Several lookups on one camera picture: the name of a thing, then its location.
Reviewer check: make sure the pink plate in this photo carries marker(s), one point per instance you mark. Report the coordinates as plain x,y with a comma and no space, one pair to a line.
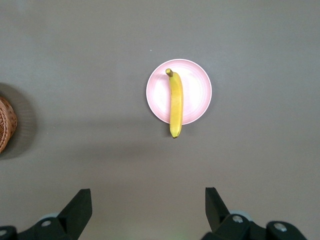
197,92

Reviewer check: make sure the brown wicker basket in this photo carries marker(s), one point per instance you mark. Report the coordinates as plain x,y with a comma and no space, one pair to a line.
7,125

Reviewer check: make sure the yellow banana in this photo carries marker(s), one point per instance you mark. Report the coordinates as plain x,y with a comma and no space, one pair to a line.
176,105

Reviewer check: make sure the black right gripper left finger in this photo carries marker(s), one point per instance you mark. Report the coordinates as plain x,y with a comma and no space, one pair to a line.
72,217

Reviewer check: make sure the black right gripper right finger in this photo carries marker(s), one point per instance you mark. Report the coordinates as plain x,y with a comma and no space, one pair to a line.
220,217

